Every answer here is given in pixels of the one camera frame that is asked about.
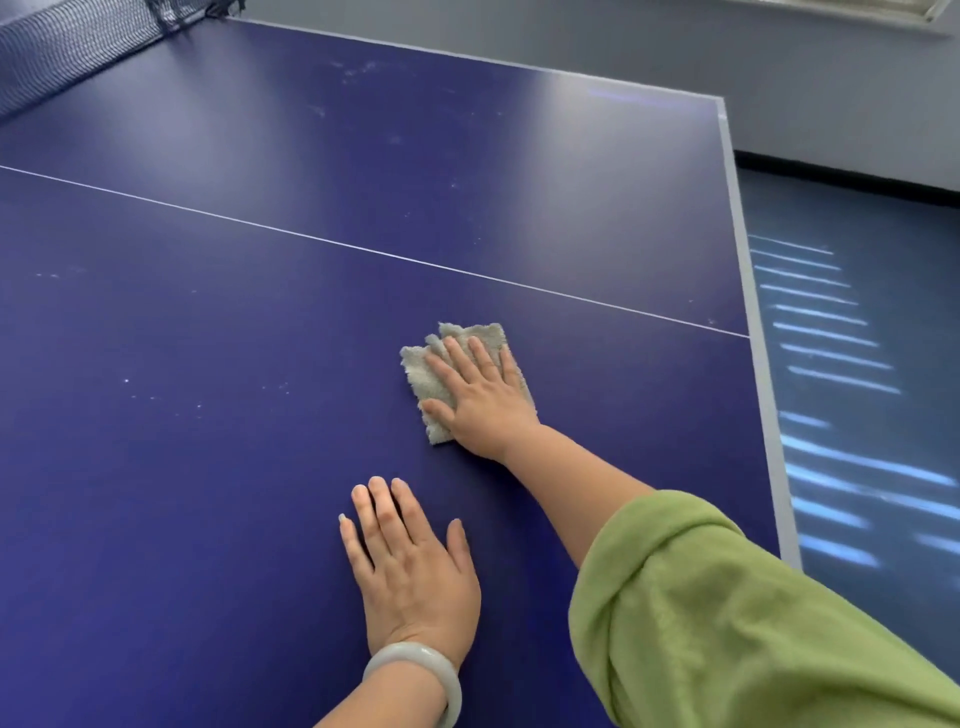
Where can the person's right hand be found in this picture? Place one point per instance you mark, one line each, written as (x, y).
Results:
(487, 412)

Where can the person's left hand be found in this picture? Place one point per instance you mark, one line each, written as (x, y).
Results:
(416, 585)

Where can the grey cleaning cloth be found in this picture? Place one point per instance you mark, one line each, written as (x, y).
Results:
(420, 375)

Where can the person's right forearm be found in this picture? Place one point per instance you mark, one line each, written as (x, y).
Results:
(577, 487)

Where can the person's left forearm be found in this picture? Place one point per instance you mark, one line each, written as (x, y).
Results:
(382, 701)

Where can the blue table tennis table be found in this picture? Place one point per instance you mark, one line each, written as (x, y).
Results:
(225, 300)

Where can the dark table tennis net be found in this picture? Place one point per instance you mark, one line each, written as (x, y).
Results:
(60, 45)

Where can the green right sleeve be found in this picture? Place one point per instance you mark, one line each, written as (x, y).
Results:
(750, 630)

